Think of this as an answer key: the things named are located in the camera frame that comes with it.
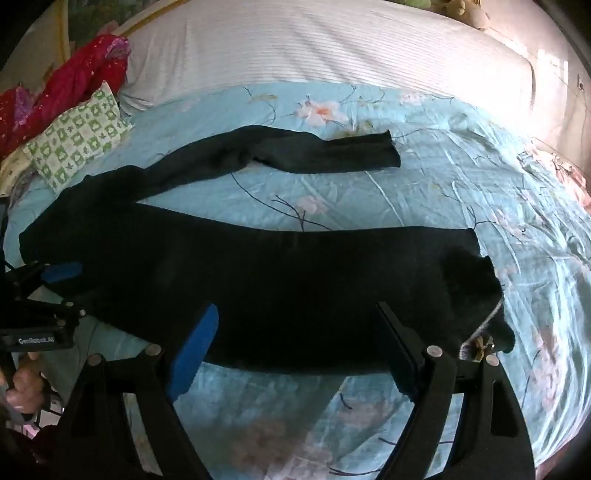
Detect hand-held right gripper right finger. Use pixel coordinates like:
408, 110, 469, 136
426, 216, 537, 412
369, 302, 541, 480

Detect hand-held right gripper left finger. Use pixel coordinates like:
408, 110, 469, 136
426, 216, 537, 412
53, 303, 220, 480

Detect framed landscape wall picture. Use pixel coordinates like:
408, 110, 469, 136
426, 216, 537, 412
54, 0, 183, 52

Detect cream patterned pillow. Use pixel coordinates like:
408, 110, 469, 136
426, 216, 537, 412
0, 147, 35, 197

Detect person's left hand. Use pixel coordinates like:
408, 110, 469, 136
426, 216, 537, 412
0, 353, 48, 416

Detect red patterned quilt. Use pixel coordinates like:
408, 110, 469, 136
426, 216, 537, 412
0, 34, 131, 158

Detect blue floral bedsheet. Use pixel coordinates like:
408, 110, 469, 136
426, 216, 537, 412
9, 83, 591, 480

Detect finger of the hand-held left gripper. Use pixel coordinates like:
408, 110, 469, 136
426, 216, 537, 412
32, 300, 88, 325
14, 261, 84, 285

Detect plush toy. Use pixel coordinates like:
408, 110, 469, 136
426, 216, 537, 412
429, 0, 493, 31

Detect white striped bed cover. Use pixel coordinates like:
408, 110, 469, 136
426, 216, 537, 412
115, 0, 539, 139

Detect green checked pillow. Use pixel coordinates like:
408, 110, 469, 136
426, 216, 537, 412
23, 80, 135, 193

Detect black pants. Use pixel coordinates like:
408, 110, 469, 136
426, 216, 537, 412
18, 124, 516, 376

